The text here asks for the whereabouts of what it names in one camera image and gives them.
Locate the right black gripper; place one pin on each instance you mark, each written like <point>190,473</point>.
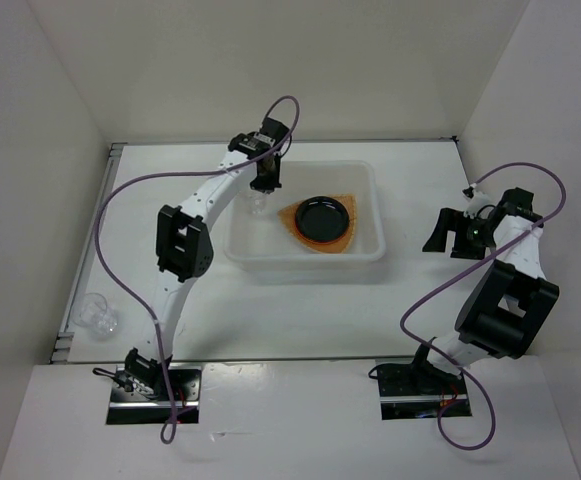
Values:
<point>451,219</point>

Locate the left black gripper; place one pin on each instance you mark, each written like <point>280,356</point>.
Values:
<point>268,186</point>

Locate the clear glass cup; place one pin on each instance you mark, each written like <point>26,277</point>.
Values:
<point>255,202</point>
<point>94,314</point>

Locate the woven triangular basket tray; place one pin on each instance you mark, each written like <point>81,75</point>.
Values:
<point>286,217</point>

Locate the clear plastic bin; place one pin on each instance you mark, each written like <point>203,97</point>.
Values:
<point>261,246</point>

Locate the black round plate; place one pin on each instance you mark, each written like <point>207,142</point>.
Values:
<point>322,218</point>

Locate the orange plastic plate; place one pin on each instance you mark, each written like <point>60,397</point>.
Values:
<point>345,237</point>

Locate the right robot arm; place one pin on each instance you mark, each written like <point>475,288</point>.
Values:
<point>509,305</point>

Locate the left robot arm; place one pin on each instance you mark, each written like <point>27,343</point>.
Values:
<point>184,249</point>

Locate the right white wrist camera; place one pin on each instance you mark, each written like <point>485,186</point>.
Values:
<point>476,201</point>

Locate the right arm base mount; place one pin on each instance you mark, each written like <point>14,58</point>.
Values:
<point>408,391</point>

